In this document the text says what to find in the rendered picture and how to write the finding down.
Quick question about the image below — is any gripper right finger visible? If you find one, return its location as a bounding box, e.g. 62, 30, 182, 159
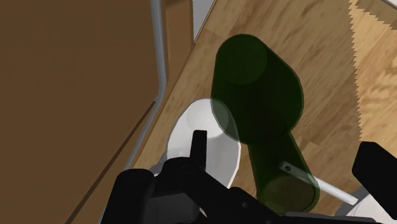
351, 141, 397, 220

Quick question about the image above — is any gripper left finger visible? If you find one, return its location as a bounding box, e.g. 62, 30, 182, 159
101, 129, 281, 224

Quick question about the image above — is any white cup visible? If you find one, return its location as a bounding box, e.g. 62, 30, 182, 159
167, 98, 242, 189

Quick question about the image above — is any white round dish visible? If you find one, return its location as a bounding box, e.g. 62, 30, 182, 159
335, 186, 397, 224

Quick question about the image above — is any dark green glass bottle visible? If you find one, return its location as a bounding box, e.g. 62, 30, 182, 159
210, 33, 321, 214

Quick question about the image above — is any brown wooden cabinet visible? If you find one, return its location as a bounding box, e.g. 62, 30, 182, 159
0, 0, 195, 224

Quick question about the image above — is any white utensil handle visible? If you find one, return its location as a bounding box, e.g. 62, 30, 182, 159
278, 160, 359, 206

